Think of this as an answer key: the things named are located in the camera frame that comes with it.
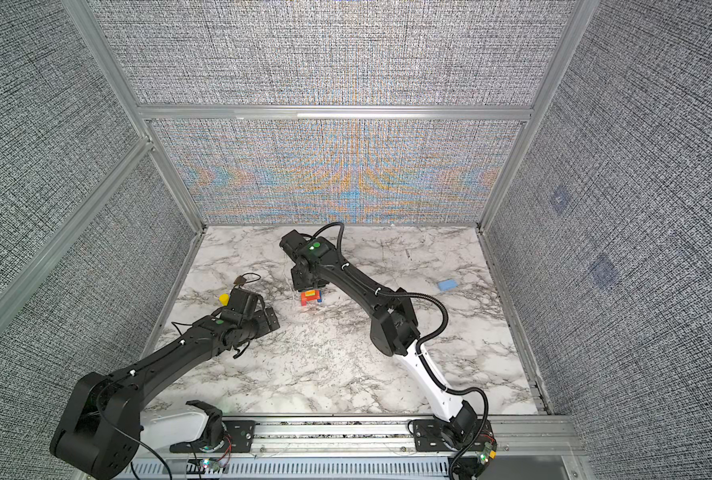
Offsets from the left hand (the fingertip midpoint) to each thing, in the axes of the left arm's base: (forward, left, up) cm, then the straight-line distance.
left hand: (266, 324), depth 89 cm
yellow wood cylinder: (+11, +16, -3) cm, 20 cm away
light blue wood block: (+14, -59, -4) cm, 60 cm away
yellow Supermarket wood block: (+7, -14, +4) cm, 16 cm away
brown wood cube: (+20, +13, -4) cm, 24 cm away
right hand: (+11, -12, +5) cm, 17 cm away
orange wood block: (+8, -11, 0) cm, 14 cm away
